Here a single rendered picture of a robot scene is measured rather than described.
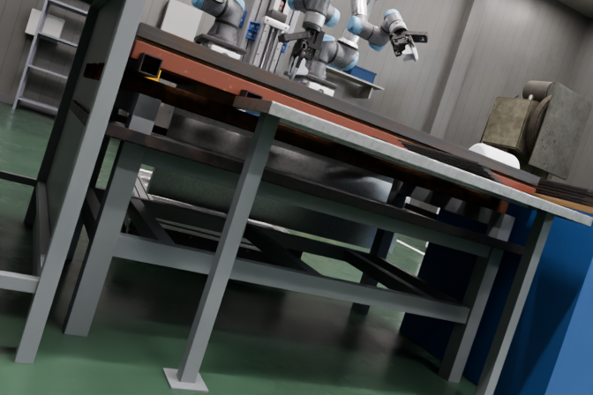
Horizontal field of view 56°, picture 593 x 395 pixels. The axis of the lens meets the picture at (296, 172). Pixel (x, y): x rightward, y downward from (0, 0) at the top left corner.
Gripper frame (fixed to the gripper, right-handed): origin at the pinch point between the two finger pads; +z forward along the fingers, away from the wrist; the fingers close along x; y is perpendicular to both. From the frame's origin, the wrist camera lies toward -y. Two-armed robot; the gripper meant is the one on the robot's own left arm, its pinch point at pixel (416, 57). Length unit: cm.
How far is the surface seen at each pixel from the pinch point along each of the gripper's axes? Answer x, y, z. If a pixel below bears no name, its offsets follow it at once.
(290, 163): -28, 65, 14
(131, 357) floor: 27, 111, 118
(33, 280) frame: 62, 118, 112
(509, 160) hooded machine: -344, -139, -200
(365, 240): -79, 41, 30
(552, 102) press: -452, -273, -363
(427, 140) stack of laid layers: 15, 14, 61
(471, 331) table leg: -55, 13, 99
